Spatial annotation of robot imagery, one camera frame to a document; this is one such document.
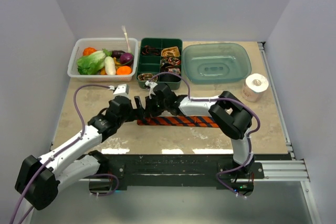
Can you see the aluminium frame rail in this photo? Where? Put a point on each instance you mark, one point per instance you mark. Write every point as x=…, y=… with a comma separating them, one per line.
x=292, y=170

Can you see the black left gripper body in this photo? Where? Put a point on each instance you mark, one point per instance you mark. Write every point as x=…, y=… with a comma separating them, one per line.
x=132, y=115

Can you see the white plastic basket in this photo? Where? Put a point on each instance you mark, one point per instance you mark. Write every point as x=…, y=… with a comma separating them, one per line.
x=102, y=43

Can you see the black orange rolled tie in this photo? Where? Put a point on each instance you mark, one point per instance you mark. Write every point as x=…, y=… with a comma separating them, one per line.
x=150, y=51

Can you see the brown swirl rolled tie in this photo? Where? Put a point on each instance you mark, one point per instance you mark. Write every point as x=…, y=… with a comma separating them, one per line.
x=147, y=77

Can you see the green compartment box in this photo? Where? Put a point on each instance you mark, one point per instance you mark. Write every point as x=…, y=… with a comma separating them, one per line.
x=152, y=64

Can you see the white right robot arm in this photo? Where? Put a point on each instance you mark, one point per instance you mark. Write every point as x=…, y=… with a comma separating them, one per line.
x=231, y=116

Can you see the teal plastic tub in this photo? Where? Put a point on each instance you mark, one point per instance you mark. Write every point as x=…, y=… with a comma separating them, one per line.
x=216, y=63

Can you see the tan rolled tie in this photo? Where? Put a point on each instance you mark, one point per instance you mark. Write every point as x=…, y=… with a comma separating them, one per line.
x=171, y=52

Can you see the green lettuce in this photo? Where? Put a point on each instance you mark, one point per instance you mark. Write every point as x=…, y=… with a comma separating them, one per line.
x=93, y=63

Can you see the dark patterned rolled tie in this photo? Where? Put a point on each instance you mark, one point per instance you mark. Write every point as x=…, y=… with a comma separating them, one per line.
x=170, y=61

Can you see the purple onion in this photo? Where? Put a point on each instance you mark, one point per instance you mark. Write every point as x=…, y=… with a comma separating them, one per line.
x=126, y=59

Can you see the white scallion stalk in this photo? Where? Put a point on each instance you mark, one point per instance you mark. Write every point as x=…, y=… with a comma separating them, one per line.
x=126, y=38

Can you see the white toilet paper roll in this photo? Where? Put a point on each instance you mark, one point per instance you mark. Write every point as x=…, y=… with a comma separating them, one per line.
x=255, y=86

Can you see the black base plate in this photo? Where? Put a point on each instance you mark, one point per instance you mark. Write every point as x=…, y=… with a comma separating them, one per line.
x=196, y=170

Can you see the orange navy striped tie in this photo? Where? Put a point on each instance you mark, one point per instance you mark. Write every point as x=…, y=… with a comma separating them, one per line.
x=185, y=121

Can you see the white radish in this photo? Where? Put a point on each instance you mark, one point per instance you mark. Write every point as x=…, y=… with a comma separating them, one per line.
x=109, y=66

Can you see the orange pumpkin toy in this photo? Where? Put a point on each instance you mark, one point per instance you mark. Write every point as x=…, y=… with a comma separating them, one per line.
x=87, y=51

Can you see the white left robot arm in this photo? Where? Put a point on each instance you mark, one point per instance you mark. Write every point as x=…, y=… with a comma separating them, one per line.
x=41, y=179

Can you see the dark eggplant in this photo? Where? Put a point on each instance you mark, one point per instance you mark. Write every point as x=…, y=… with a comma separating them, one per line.
x=117, y=53

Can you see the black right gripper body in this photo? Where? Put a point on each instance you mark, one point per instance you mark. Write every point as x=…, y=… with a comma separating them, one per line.
x=155, y=106

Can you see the orange carrot slice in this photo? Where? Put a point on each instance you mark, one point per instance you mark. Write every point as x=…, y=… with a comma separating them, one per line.
x=124, y=70

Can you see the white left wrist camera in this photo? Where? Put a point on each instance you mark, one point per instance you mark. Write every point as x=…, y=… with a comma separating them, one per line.
x=121, y=90

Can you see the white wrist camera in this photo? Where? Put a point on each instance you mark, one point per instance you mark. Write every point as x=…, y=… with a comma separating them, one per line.
x=121, y=90
x=150, y=85

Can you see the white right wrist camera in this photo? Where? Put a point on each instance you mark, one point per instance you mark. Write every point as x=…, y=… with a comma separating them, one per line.
x=150, y=85

